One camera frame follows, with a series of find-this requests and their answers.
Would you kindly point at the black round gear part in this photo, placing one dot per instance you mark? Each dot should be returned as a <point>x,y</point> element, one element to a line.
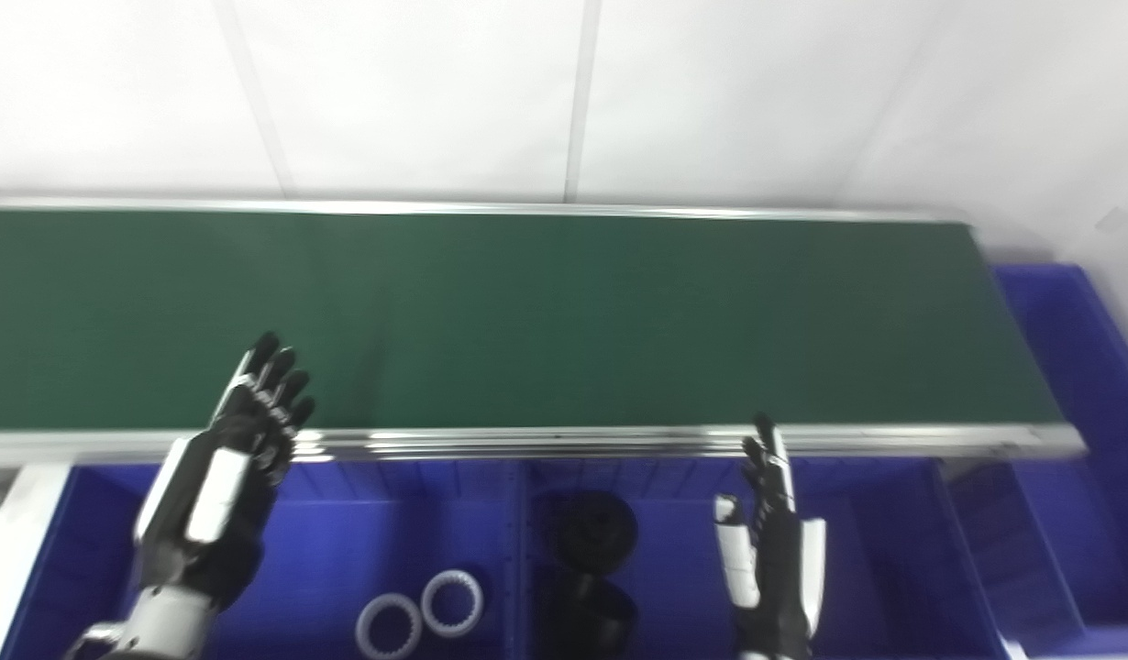
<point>596,532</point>
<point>587,619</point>

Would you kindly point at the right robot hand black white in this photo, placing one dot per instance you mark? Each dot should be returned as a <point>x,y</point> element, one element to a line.
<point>775,568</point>

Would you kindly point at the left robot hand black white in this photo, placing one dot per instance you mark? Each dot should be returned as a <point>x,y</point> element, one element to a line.
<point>225,486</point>

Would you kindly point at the blue plastic bin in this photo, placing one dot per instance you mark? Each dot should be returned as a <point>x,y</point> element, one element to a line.
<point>1087,422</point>
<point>894,568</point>
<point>344,541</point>

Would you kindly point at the green conveyor belt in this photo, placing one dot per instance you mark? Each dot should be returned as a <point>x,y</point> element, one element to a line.
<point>573,321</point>
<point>546,443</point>

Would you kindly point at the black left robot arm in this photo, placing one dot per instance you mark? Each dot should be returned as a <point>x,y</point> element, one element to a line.
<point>165,623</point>

